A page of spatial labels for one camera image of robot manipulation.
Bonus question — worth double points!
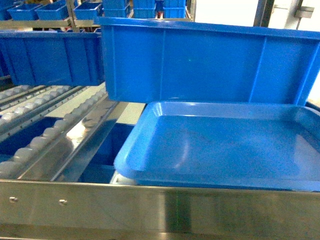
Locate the roller conveyor rails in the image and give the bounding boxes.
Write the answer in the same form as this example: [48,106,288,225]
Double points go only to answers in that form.
[0,91,127,182]

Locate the blue plastic tray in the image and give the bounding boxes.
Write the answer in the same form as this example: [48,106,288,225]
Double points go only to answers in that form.
[114,101,320,192]

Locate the large blue plastic bin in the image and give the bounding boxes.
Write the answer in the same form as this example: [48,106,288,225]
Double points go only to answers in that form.
[95,17,320,105]

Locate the blue bin at left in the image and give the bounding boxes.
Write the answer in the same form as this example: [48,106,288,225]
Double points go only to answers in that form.
[0,30,105,86]

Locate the steel front rail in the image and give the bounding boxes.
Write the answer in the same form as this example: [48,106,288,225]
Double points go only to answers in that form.
[0,180,320,240]

